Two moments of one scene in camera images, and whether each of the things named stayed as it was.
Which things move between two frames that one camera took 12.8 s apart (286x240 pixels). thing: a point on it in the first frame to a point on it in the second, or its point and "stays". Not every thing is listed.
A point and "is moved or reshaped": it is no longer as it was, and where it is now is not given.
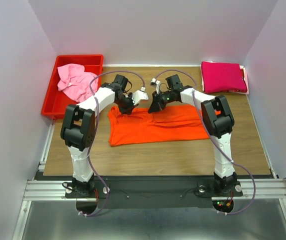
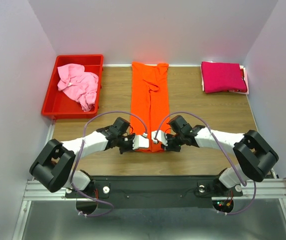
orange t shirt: (169, 123) is moved or reshaped
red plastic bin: (56, 101) stays
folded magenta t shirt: (222, 77) stays
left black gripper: (127, 110) to (130, 148)
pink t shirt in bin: (76, 83) stays
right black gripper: (155, 106) to (169, 147)
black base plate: (152, 192) stays
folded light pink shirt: (246, 80) stays
